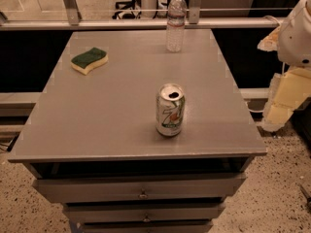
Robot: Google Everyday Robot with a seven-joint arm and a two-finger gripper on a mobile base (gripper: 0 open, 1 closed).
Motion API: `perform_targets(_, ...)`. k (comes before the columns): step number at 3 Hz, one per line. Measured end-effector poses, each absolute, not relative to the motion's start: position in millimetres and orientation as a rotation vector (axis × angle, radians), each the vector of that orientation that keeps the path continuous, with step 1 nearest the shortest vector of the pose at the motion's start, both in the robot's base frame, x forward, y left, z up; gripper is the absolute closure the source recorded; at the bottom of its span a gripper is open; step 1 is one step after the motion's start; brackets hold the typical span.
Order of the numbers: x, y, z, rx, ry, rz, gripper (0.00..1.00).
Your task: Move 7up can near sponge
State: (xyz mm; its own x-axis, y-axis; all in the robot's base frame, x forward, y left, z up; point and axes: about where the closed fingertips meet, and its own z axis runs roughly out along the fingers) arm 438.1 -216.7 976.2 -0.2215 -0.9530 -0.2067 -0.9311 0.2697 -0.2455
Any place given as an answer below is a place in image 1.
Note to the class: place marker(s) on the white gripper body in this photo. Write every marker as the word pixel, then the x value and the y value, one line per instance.
pixel 295 39

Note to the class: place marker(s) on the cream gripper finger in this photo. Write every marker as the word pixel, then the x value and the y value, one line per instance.
pixel 270 42
pixel 286 93

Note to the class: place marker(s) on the white green 7up can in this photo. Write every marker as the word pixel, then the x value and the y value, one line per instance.
pixel 170 106

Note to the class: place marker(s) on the green yellow sponge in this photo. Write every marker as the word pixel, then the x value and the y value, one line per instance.
pixel 89 60

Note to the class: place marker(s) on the clear plastic water bottle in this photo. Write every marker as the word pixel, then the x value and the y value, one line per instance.
pixel 176 20

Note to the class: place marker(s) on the black office chair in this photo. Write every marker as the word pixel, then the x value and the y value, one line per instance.
pixel 126 9

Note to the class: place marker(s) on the middle grey drawer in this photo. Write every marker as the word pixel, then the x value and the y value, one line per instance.
pixel 145 212

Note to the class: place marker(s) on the grey drawer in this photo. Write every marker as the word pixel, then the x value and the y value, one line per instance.
pixel 145 212
pixel 140 188
pixel 177 226

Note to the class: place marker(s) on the bottom grey drawer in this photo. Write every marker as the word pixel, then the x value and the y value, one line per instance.
pixel 177 226

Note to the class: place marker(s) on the top grey drawer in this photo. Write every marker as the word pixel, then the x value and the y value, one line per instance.
pixel 140 188

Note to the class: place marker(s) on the grey drawer cabinet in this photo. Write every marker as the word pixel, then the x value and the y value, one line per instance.
pixel 103 124

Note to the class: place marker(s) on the metal window rail frame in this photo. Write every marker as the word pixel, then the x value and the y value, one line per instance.
pixel 97 14

